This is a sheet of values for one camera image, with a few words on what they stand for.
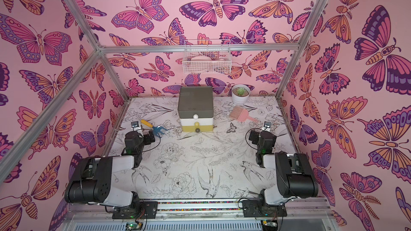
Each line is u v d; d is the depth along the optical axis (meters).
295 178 0.44
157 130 1.03
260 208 0.67
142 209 0.73
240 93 1.09
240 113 1.09
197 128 0.98
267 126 0.79
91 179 0.45
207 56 0.95
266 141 0.70
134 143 0.72
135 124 0.80
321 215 0.72
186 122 0.93
